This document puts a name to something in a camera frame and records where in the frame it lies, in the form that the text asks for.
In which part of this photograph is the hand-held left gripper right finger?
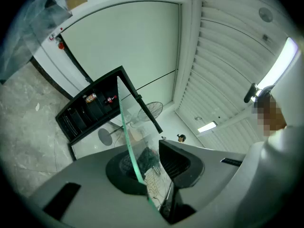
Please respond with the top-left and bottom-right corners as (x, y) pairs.
(158, 139), (247, 225)

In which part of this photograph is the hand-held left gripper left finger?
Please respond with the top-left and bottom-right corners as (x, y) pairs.
(28, 145), (168, 228)

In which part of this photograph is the clear glass pane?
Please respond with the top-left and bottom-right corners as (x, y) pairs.
(117, 76), (175, 217)

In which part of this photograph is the ceiling light panel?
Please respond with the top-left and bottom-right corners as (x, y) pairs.
(197, 121), (218, 133)
(257, 37), (299, 90)

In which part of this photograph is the black standing fan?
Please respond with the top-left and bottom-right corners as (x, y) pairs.
(98, 101), (164, 147)

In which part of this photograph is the person's white printed shirt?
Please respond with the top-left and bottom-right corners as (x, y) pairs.
(234, 53), (304, 223)

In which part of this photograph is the person's head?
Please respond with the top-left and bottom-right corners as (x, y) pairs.
(251, 95), (288, 137)

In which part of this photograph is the red-capped cola bottle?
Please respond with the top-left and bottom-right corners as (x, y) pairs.
(104, 95), (118, 106)

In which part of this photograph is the round ceiling fixture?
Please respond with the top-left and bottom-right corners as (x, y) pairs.
(258, 7), (273, 23)

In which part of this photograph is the clear plastic sheet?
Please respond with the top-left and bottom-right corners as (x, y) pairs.
(0, 0), (73, 84)

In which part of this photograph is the black head-mounted camera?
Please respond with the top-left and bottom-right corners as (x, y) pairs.
(244, 82), (259, 104)

